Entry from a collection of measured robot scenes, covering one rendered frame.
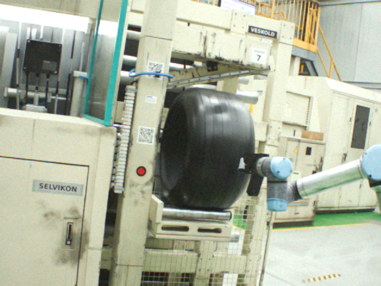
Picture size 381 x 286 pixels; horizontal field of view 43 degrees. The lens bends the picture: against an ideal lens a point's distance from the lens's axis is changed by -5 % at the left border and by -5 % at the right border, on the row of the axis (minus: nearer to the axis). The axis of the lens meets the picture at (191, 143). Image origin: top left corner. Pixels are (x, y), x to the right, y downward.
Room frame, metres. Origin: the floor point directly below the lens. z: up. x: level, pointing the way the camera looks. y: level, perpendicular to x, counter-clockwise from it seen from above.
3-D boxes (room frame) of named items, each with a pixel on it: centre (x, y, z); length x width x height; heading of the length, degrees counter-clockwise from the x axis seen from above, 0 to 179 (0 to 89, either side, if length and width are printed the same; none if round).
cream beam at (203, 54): (2.70, -0.03, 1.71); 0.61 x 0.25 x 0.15; 109
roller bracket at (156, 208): (2.32, 0.16, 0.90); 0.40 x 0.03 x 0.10; 19
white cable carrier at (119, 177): (2.22, 0.29, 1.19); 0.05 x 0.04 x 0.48; 19
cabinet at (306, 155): (7.06, -1.42, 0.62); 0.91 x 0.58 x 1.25; 128
